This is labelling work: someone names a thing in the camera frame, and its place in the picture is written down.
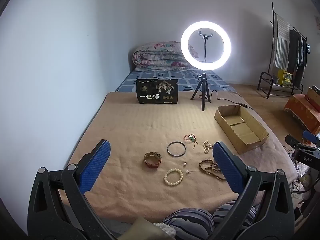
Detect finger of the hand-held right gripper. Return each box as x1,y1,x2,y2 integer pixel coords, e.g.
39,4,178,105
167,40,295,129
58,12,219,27
285,134,304,153
302,130,320,146

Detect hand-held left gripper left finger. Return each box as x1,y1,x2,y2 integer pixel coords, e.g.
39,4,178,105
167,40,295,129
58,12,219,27
27,139,118,240

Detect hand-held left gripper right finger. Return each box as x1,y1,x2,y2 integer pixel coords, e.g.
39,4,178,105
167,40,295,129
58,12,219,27
197,141,295,240

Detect brown wooden bead necklace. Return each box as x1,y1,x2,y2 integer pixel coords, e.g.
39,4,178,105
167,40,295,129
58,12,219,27
199,159,223,180

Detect small white bead bracelet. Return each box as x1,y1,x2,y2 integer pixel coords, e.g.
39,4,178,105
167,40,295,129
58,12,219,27
202,140,214,154

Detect red cord jade pendant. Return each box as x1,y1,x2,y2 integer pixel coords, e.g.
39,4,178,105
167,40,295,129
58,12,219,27
184,134,199,149

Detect brown leather watch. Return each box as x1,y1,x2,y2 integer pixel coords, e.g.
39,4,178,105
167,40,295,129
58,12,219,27
144,151,162,168

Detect black bangle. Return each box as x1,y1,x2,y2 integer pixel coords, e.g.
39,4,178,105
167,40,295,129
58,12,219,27
167,142,187,157

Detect cream bead bracelet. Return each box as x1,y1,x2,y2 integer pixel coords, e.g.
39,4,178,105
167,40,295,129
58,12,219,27
164,169,183,187

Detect orange cloth covered table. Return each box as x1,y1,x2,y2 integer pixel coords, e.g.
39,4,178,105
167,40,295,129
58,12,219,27
284,94,320,133

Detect long brown cardboard box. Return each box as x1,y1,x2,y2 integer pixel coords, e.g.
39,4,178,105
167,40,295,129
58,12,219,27
306,85,320,108

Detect tan blanket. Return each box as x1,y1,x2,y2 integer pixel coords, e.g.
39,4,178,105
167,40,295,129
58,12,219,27
59,91,298,224

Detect yellow box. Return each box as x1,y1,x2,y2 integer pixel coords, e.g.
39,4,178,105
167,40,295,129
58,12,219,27
277,69,293,87

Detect person's striped pants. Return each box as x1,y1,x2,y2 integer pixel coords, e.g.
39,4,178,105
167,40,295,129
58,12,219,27
162,200,257,240

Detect black clothes rack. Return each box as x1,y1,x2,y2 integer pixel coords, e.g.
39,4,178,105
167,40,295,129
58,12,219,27
257,2,312,99

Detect black tripod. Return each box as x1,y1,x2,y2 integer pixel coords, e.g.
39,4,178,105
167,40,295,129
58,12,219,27
190,72,212,112

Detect dark hanging clothes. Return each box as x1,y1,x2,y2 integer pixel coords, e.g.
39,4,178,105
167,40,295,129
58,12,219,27
287,29,308,87

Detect black snack bag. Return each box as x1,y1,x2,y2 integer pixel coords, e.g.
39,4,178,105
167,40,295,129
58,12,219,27
136,79,179,105

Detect blue patterned bedsheet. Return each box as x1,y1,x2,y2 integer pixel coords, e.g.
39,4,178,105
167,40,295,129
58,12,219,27
115,69,235,93

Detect striped towel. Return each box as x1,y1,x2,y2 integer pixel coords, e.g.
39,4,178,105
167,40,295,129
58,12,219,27
272,14,290,69

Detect folded floral quilt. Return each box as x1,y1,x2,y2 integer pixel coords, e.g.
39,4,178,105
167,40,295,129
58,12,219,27
132,41,199,71

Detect tangle of cables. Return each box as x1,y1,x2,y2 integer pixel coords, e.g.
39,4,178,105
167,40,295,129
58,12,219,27
287,147,313,195

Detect black cable with controller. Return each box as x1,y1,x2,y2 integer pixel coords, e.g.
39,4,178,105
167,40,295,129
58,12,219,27
196,70,253,110

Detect white ring light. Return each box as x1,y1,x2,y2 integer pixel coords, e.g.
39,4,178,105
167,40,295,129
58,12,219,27
180,20,232,65

